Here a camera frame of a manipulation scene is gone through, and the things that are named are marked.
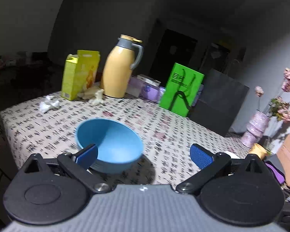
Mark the purple tissue pack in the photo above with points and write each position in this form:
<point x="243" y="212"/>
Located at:
<point x="138" y="88"/>

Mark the yellow snack box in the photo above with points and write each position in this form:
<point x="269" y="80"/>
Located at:
<point x="79" y="73"/>

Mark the pink textured vase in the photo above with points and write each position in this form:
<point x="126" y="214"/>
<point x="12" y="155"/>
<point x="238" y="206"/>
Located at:
<point x="255" y="129"/>

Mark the yellow cup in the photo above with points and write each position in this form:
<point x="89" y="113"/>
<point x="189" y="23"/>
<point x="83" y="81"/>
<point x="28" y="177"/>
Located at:
<point x="258" y="150"/>

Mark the green printed box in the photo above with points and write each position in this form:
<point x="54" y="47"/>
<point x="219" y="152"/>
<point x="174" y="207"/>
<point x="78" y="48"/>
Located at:
<point x="181" y="90"/>

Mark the crumpled white tissue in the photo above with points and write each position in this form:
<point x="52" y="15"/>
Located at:
<point x="49" y="103"/>

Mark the white rubber gloves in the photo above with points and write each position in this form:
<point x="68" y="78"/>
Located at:
<point x="94" y="95"/>

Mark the pink dried flowers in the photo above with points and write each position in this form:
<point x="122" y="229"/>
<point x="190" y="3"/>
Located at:
<point x="277" y="107"/>

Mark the blue plastic bowl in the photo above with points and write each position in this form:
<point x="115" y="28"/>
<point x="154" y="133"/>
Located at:
<point x="119" y="147"/>

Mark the calligraphy print tablecloth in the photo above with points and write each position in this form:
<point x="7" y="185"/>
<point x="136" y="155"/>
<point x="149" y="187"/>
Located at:
<point x="166" y="137"/>

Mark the small white box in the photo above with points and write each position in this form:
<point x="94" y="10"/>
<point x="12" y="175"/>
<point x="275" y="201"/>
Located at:
<point x="149" y="80"/>

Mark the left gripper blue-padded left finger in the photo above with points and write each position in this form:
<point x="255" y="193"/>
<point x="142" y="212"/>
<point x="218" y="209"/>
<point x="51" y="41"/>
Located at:
<point x="76" y="166"/>

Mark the yellow thermos jug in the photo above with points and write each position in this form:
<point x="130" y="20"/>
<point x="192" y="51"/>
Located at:
<point x="120" y="63"/>

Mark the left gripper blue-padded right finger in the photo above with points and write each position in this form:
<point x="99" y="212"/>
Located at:
<point x="211" y="166"/>

